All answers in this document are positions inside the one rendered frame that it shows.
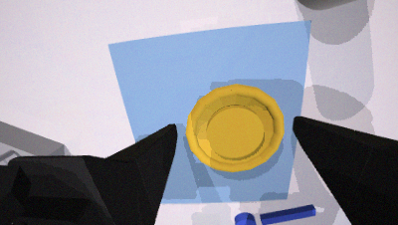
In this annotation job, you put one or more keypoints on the light blue flat mat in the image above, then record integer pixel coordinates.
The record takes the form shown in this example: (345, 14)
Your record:
(162, 78)

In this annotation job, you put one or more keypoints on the yellow plate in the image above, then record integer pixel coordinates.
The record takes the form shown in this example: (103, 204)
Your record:
(235, 128)

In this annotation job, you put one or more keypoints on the white cylinder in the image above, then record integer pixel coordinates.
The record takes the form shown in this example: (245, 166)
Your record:
(323, 4)

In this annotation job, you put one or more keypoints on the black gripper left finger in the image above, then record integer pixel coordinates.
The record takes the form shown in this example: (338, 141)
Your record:
(126, 187)

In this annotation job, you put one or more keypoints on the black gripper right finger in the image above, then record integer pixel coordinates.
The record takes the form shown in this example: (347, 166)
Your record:
(359, 168)

